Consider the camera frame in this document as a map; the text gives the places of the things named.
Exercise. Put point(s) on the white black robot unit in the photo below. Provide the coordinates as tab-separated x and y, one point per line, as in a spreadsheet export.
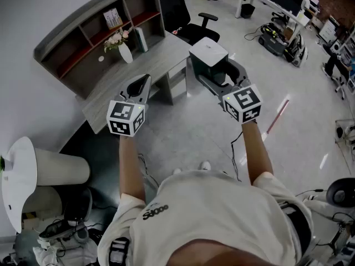
298	51

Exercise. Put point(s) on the white card in wooden holder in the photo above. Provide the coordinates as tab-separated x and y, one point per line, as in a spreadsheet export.
112	18

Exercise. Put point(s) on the grey desk with shelf hutch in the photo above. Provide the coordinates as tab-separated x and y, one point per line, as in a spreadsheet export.
144	62

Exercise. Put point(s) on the black waste bin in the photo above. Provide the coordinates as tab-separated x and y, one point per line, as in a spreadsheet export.
247	10

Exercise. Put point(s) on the white round table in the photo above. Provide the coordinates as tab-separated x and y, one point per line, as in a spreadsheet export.
19	181

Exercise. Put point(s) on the person's right forearm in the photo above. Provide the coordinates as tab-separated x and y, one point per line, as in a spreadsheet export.
256	154

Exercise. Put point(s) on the white box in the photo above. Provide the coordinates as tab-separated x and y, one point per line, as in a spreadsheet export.
208	51

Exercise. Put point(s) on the pink flower bouquet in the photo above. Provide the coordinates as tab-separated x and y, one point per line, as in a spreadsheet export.
115	40

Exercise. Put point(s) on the red white floor strip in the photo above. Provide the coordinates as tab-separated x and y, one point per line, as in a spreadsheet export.
278	114

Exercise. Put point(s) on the white drawer cabinet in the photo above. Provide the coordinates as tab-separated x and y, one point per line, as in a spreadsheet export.
328	29

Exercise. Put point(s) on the white green book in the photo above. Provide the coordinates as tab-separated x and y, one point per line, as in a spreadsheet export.
141	39

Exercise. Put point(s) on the white vase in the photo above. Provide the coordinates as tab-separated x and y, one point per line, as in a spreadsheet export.
126	53

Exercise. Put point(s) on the black office chair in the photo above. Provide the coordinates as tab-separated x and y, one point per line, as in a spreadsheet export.
198	33

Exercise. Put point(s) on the grey wheeled machine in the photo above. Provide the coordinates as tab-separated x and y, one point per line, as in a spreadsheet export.
273	41

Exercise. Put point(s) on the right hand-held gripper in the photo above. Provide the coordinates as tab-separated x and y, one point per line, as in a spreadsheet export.
245	101

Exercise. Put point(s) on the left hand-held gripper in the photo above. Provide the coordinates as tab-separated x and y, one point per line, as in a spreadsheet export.
122	112

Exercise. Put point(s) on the person's left forearm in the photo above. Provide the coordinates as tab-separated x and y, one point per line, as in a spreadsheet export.
133	168

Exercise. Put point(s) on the small white oval object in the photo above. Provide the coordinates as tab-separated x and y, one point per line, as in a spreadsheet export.
101	58

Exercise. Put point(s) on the person's torso in white shirt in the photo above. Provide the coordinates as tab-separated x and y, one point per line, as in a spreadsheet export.
210	209

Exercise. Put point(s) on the white humanoid robot black head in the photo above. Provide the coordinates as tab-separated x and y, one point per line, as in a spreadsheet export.
72	229
339	194

